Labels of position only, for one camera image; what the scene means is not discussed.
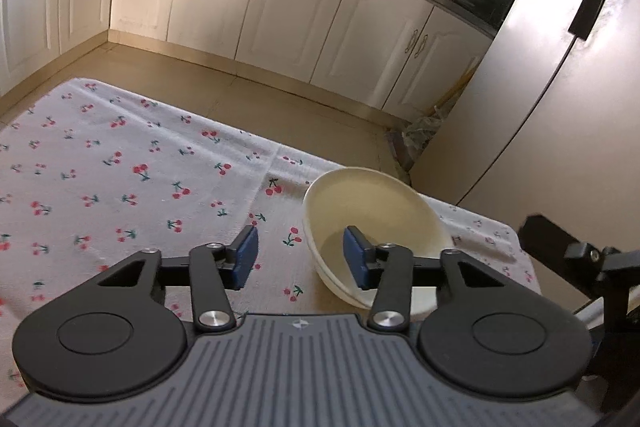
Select cherry print tablecloth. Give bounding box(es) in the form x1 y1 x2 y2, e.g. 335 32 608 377
0 77 544 400

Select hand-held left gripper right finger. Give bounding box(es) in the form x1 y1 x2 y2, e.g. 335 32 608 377
343 225 506 336

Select crumpled patterned bag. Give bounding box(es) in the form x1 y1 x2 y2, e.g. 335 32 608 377
386 106 449 178

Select silver refrigerator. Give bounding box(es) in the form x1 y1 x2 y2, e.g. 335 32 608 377
414 0 640 308

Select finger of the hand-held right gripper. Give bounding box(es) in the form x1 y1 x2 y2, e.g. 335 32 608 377
517 213 601 299

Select cream kitchen base cabinets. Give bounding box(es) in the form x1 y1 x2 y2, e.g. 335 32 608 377
0 0 496 124

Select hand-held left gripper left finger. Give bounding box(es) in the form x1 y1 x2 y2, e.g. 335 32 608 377
97 225 261 336

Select broom with wooden handle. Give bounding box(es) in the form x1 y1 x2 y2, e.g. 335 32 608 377
429 67 479 118

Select cream bowl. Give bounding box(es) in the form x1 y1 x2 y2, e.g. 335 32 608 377
302 166 457 321

